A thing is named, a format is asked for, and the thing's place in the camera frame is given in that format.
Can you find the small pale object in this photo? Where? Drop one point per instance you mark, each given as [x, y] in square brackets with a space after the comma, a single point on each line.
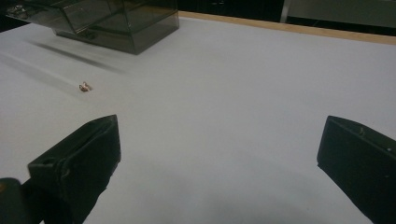
[84, 87]

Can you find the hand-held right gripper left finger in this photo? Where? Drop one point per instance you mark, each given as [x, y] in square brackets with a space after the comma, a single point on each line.
[81, 161]

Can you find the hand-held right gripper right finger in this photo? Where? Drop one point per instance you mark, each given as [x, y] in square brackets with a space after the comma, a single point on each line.
[361, 161]

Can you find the white metal stand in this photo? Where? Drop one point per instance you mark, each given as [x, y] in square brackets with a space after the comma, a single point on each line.
[285, 11]

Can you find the dark transparent plastic box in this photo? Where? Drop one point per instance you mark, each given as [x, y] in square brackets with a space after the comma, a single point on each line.
[124, 28]

